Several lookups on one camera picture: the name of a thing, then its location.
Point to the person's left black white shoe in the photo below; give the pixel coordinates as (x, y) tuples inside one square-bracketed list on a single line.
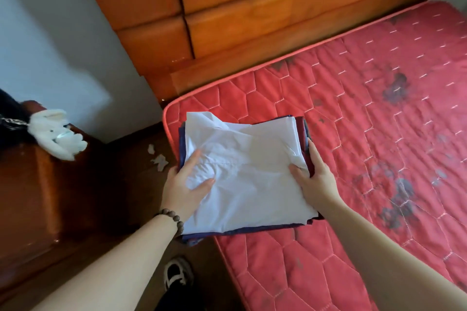
[(177, 272)]

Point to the white plush toy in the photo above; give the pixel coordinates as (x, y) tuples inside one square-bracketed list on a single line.
[(54, 136)]

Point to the small white paper scrap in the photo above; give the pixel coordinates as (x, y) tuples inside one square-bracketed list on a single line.
[(151, 149)]

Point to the person's left forearm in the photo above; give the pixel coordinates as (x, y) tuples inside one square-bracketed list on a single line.
[(109, 270)]

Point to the light blue shirt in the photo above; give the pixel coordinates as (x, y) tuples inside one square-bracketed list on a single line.
[(248, 176)]

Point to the wooden nightstand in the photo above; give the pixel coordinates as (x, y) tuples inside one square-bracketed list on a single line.
[(36, 194)]

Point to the maroon shirt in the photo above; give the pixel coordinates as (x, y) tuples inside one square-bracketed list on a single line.
[(301, 136)]

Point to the person's right hand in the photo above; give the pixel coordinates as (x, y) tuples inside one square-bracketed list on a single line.
[(321, 183)]

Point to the person's right forearm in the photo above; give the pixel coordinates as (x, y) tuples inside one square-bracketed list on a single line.
[(394, 263)]

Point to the dark blue shirt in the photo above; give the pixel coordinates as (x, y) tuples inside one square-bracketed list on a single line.
[(181, 146)]

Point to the black bag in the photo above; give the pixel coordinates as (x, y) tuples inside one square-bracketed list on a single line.
[(11, 117)]

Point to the person's left hand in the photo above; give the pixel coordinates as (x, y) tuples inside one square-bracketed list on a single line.
[(180, 190)]

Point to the large white paper scrap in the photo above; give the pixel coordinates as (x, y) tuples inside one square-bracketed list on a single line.
[(160, 162)]

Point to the red quilted mattress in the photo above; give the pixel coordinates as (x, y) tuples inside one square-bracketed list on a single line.
[(365, 139)]

